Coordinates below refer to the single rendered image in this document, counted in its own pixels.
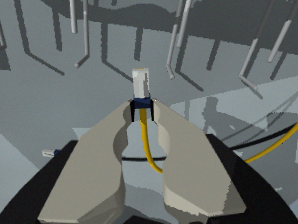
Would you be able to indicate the yellow patch cord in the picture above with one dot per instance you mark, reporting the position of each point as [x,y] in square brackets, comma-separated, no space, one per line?
[143,122]

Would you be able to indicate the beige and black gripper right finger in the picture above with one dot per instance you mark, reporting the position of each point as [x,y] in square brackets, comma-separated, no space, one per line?
[204,180]

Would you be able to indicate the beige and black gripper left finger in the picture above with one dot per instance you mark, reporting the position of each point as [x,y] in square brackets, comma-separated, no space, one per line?
[83,183]

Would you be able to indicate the black patch cord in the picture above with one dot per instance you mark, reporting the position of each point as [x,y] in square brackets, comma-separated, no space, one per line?
[233,148]

